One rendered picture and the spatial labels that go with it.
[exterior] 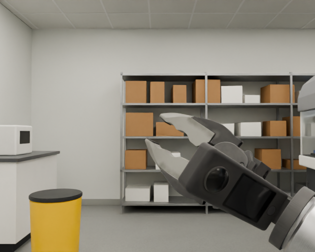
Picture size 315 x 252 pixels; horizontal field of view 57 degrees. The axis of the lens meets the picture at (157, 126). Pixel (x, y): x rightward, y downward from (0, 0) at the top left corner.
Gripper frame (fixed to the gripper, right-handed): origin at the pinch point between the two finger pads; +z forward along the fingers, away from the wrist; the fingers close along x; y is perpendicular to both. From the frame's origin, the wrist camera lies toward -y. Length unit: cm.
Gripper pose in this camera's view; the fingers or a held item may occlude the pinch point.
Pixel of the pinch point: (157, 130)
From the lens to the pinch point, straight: 40.3
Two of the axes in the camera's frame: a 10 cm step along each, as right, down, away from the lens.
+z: -6.9, -4.5, 5.7
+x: 5.1, -8.6, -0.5
